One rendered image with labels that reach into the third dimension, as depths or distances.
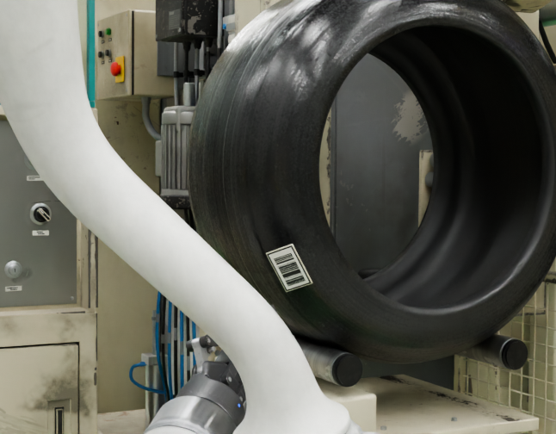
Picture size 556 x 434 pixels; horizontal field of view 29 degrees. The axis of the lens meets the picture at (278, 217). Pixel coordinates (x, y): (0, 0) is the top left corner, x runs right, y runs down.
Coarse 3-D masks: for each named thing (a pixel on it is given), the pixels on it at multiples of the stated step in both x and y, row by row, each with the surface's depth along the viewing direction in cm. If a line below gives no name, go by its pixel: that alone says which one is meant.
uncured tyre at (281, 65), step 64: (320, 0) 143; (384, 0) 142; (448, 0) 146; (256, 64) 142; (320, 64) 138; (448, 64) 176; (512, 64) 153; (192, 128) 154; (256, 128) 138; (320, 128) 138; (448, 128) 179; (512, 128) 173; (192, 192) 154; (256, 192) 138; (320, 192) 138; (448, 192) 180; (512, 192) 174; (256, 256) 141; (320, 256) 139; (448, 256) 179; (512, 256) 168; (320, 320) 143; (384, 320) 144; (448, 320) 149
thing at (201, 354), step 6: (192, 342) 113; (198, 342) 112; (198, 348) 112; (204, 348) 113; (210, 348) 113; (198, 354) 112; (204, 354) 113; (210, 354) 114; (198, 360) 112; (204, 360) 112; (198, 366) 112; (198, 372) 112
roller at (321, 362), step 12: (300, 348) 151; (312, 348) 149; (324, 348) 147; (312, 360) 147; (324, 360) 144; (336, 360) 142; (348, 360) 142; (360, 360) 144; (312, 372) 148; (324, 372) 144; (336, 372) 142; (348, 372) 142; (360, 372) 143; (348, 384) 142
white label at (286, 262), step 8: (280, 248) 139; (288, 248) 138; (272, 256) 139; (280, 256) 139; (288, 256) 139; (296, 256) 138; (272, 264) 140; (280, 264) 140; (288, 264) 139; (296, 264) 139; (280, 272) 140; (288, 272) 140; (296, 272) 139; (304, 272) 139; (280, 280) 141; (288, 280) 140; (296, 280) 140; (304, 280) 140; (288, 288) 141
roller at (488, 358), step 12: (492, 336) 159; (504, 336) 158; (480, 348) 159; (492, 348) 157; (504, 348) 155; (516, 348) 155; (480, 360) 161; (492, 360) 157; (504, 360) 155; (516, 360) 155
